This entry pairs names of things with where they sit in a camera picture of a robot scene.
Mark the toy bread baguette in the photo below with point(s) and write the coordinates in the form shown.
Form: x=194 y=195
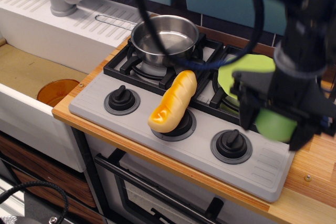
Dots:
x=167 y=116

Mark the black oven door handle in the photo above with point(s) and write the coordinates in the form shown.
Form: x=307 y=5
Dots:
x=112 y=164

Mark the black right burner grate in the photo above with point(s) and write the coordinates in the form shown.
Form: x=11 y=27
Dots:
x=210 y=97

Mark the black middle stove knob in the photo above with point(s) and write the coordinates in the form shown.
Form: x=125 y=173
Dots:
x=184 y=129

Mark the black left burner grate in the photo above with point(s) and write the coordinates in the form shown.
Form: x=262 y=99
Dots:
x=126 y=66

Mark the black stove knob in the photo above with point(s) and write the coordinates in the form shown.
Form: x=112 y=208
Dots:
x=184 y=129
x=231 y=147
x=121 y=101

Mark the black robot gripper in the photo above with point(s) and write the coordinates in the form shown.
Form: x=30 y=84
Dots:
x=301 y=100

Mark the black right stove knob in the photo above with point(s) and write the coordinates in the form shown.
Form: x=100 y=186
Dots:
x=231 y=147

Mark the black left stove knob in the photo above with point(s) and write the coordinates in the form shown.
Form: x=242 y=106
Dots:
x=121 y=101

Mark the oven door with window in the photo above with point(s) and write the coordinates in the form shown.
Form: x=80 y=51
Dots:
x=143 y=208

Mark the green toy pear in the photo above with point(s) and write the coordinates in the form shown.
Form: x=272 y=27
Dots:
x=274 y=126

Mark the grey toy stove top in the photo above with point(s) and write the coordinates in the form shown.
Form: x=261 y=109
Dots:
x=263 y=175

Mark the black burner grate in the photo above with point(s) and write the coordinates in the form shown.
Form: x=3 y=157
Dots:
x=126 y=66
x=210 y=97

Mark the wooden drawer front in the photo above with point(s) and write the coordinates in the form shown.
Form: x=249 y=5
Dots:
x=22 y=160

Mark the white toy sink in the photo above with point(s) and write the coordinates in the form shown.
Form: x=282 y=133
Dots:
x=38 y=48

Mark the stainless steel pot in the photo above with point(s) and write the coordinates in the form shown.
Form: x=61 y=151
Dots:
x=178 y=36

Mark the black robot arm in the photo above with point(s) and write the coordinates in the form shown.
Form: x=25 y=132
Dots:
x=308 y=44

